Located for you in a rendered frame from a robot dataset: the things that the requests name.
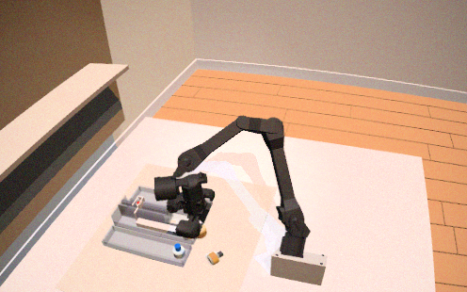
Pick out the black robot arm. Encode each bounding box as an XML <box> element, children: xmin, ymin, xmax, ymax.
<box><xmin>153</xmin><ymin>115</ymin><xmax>311</xmax><ymax>258</ymax></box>

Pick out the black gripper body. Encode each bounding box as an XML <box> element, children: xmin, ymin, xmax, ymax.
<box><xmin>175</xmin><ymin>187</ymin><xmax>215</xmax><ymax>239</ymax></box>

